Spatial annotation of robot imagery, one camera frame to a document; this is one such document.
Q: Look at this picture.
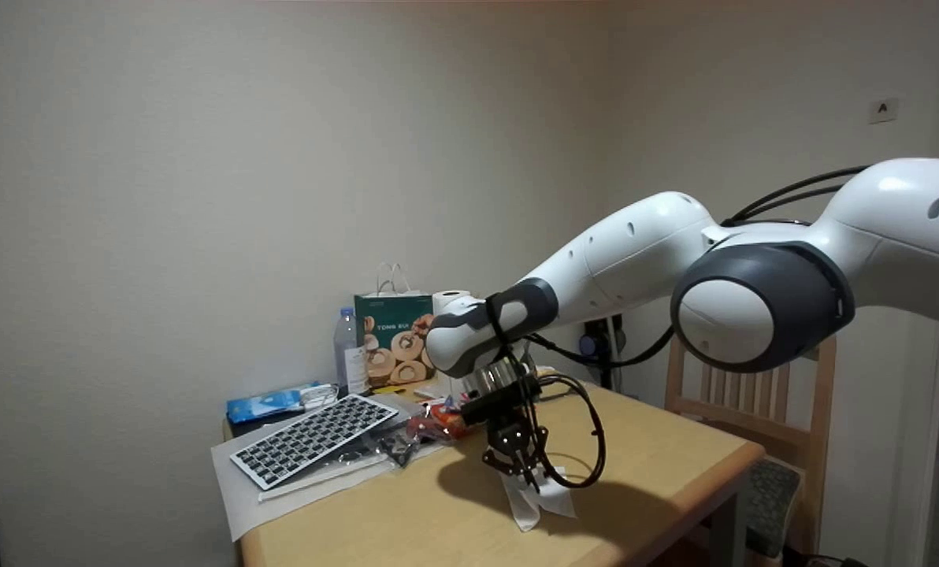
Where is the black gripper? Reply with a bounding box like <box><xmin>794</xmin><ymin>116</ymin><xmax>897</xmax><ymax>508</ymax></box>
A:
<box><xmin>482</xmin><ymin>391</ymin><xmax>550</xmax><ymax>498</ymax></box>

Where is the white paper towel cloth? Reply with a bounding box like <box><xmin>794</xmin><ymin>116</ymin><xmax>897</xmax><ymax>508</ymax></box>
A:
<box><xmin>500</xmin><ymin>460</ymin><xmax>581</xmax><ymax>533</ymax></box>

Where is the large red snack packet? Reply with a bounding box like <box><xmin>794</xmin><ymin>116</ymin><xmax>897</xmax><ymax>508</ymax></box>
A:
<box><xmin>416</xmin><ymin>404</ymin><xmax>473</xmax><ymax>445</ymax></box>

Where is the dark foil wrapper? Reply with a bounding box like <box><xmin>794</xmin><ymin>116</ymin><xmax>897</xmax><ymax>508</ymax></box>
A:
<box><xmin>375</xmin><ymin>421</ymin><xmax>432</xmax><ymax>473</ymax></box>

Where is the white paper towel roll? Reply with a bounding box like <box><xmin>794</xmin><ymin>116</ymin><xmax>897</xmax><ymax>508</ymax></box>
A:
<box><xmin>432</xmin><ymin>286</ymin><xmax>480</xmax><ymax>318</ymax></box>

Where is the green printed paper bag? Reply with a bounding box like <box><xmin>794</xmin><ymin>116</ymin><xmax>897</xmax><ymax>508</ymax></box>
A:
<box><xmin>354</xmin><ymin>276</ymin><xmax>438</xmax><ymax>391</ymax></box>

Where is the black white checkerboard panel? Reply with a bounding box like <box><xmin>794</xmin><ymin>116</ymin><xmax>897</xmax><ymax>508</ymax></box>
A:
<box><xmin>227</xmin><ymin>394</ymin><xmax>399</xmax><ymax>494</ymax></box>

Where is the clear plastic water bottle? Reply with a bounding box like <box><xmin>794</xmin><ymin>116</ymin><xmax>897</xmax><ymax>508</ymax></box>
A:
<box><xmin>330</xmin><ymin>305</ymin><xmax>372</xmax><ymax>400</ymax></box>

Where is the blue tissue pack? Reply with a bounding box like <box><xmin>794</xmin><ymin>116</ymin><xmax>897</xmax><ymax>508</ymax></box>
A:
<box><xmin>225</xmin><ymin>380</ymin><xmax>339</xmax><ymax>438</ymax></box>

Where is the grey chair cushion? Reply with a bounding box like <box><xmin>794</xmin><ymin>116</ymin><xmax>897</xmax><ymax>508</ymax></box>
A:
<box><xmin>742</xmin><ymin>456</ymin><xmax>808</xmax><ymax>560</ymax></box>

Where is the wooden slatted chair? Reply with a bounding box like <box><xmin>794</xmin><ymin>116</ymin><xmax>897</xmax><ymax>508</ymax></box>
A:
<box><xmin>665</xmin><ymin>337</ymin><xmax>842</xmax><ymax>560</ymax></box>

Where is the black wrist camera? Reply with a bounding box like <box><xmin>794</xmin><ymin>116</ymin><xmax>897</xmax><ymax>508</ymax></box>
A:
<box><xmin>459</xmin><ymin>373</ymin><xmax>545</xmax><ymax>429</ymax></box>

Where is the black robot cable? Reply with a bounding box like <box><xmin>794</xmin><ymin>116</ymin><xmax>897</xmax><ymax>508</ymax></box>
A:
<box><xmin>510</xmin><ymin>160</ymin><xmax>872</xmax><ymax>490</ymax></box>

